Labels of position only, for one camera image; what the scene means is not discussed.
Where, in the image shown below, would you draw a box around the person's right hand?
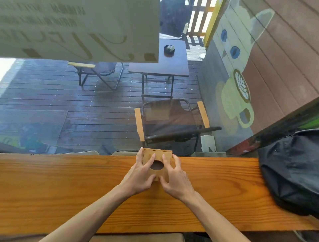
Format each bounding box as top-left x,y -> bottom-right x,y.
159,154 -> 196,202

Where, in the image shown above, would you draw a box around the person's left hand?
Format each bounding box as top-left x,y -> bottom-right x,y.
119,147 -> 157,197

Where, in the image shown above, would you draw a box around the wooden tissue box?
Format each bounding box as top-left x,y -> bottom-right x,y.
141,148 -> 173,182

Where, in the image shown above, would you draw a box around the person's right forearm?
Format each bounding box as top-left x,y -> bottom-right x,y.
183,192 -> 251,242

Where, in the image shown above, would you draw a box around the person's left forearm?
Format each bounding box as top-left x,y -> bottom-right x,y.
39,184 -> 135,242

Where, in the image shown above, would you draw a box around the small white board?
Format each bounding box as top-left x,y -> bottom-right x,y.
200,135 -> 217,153

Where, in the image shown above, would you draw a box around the brown leather stool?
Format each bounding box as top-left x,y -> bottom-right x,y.
89,233 -> 185,242

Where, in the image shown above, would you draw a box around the black folding chair wooden armrests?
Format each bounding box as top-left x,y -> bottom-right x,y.
67,61 -> 124,90
134,98 -> 211,150
159,0 -> 191,40

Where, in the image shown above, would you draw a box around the black backpack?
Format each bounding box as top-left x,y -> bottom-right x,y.
258,129 -> 319,217

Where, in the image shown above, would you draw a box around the dark square outdoor table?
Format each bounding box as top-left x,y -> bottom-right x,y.
128,39 -> 190,100

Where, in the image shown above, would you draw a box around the grey outdoor doormat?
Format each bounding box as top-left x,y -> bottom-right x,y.
0,109 -> 68,148

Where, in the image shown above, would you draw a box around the black ashtray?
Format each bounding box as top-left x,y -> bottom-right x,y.
163,44 -> 176,57

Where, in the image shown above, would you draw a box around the white paper window poster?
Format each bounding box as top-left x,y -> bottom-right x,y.
0,0 -> 161,63

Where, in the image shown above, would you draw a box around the wooden picket fence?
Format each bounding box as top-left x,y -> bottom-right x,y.
185,0 -> 217,38

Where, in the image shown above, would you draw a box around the yellow post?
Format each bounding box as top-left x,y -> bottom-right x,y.
203,0 -> 227,48

